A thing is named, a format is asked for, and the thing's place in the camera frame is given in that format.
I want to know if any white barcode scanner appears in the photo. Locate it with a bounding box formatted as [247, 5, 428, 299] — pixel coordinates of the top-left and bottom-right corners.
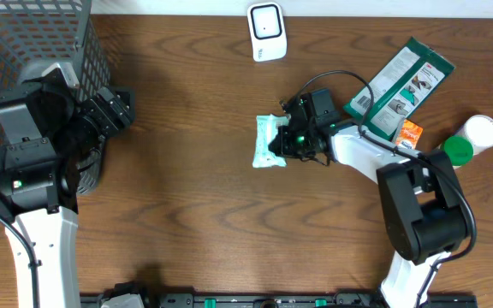
[246, 2, 288, 62]

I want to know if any left black cable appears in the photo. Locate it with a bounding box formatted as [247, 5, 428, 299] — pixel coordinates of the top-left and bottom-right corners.
[0, 198, 42, 308]

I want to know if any right black cable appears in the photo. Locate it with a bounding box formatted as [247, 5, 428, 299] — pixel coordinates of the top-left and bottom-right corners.
[280, 69, 478, 307]

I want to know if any white jar blue label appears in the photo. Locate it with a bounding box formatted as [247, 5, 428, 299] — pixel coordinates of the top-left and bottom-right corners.
[455, 115, 493, 155]

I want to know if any teal white wipes packet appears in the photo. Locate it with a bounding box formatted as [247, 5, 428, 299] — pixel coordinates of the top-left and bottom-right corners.
[252, 115, 288, 169]

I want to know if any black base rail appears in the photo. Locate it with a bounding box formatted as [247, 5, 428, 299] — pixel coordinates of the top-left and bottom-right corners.
[80, 293, 478, 308]

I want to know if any green 3M pouch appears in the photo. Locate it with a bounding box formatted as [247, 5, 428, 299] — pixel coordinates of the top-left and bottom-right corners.
[344, 38, 455, 140]

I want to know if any green lid Knorr jar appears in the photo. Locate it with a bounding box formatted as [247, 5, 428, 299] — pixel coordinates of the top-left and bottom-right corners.
[438, 135, 474, 169]

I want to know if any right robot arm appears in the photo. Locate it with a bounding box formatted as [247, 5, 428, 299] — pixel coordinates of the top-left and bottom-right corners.
[268, 98, 477, 307]

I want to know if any grey plastic mesh basket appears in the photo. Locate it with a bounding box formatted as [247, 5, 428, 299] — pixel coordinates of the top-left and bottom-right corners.
[0, 0, 110, 196]

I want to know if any black cable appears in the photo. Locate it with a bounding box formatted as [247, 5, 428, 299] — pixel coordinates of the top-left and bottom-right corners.
[0, 198, 42, 308]
[280, 69, 478, 307]

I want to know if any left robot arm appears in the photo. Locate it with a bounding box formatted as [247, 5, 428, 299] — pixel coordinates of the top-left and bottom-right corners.
[0, 82, 135, 307]

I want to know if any small orange box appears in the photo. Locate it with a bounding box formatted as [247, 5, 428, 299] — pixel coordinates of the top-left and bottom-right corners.
[393, 119, 424, 150]

